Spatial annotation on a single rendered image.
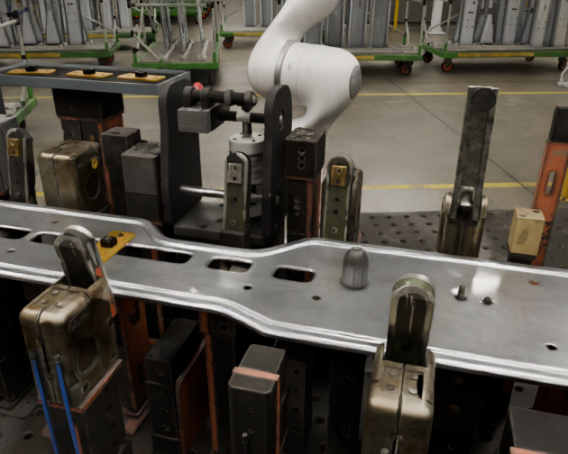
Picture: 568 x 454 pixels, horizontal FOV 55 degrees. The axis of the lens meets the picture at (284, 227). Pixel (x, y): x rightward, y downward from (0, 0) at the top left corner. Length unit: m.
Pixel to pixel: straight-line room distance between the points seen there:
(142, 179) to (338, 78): 0.41
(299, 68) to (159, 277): 0.54
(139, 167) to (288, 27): 0.43
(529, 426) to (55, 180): 0.75
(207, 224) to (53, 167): 0.26
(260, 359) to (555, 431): 0.28
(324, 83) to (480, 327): 0.59
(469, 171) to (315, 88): 0.41
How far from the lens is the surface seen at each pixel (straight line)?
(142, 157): 0.90
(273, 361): 0.57
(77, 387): 0.63
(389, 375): 0.48
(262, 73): 1.12
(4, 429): 1.00
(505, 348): 0.62
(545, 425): 0.58
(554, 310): 0.70
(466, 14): 8.40
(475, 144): 0.76
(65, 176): 0.94
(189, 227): 0.90
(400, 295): 0.47
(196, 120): 0.83
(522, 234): 0.77
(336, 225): 0.80
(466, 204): 0.77
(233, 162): 0.81
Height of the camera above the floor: 1.36
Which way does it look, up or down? 26 degrees down
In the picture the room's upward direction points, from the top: straight up
